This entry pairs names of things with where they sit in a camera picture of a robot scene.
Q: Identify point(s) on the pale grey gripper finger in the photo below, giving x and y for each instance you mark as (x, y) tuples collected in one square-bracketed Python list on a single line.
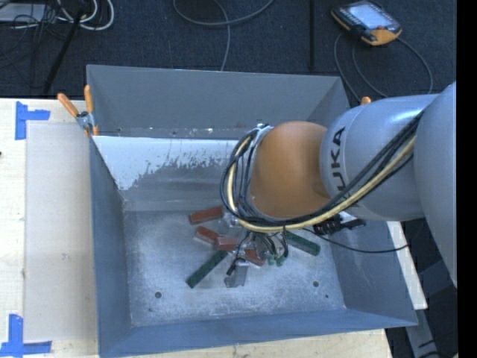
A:
[(232, 276), (243, 275)]

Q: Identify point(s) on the red-brown flat block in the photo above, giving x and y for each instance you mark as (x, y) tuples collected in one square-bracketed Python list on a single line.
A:
[(255, 256), (205, 215), (205, 234), (226, 242)]

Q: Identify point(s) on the dark green flat block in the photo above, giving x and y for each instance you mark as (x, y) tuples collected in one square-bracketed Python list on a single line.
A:
[(305, 243), (206, 269)]

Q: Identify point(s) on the grey metal bin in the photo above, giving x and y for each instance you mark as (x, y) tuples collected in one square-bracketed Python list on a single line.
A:
[(167, 267)]

